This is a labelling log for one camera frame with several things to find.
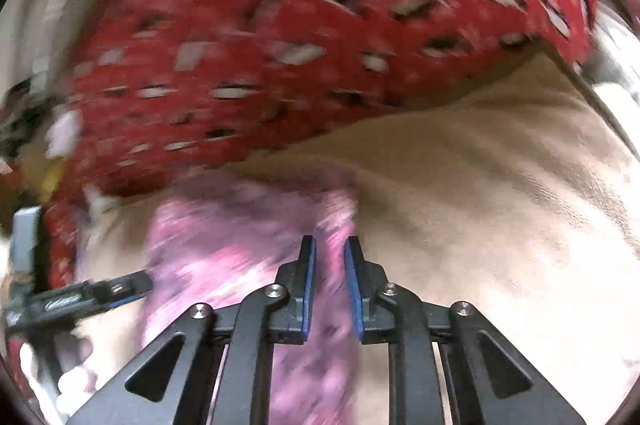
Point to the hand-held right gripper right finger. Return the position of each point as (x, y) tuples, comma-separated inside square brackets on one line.
[(352, 285)]

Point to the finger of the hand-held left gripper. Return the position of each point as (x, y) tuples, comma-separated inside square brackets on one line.
[(125, 286), (25, 240)]

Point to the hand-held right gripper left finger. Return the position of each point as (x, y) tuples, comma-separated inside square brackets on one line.
[(307, 285)]

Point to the purple floral garment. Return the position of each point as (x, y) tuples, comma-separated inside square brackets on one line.
[(210, 245)]

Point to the yellow bag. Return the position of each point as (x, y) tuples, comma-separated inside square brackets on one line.
[(50, 179)]

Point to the white plastic bag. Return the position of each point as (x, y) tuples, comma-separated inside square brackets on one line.
[(64, 132)]

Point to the beige fleece blanket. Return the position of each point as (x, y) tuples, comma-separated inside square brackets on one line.
[(500, 205)]

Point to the red patterned quilt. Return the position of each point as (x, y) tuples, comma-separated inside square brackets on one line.
[(300, 30)]

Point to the white quilted mattress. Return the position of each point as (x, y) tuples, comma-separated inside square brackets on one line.
[(617, 70)]

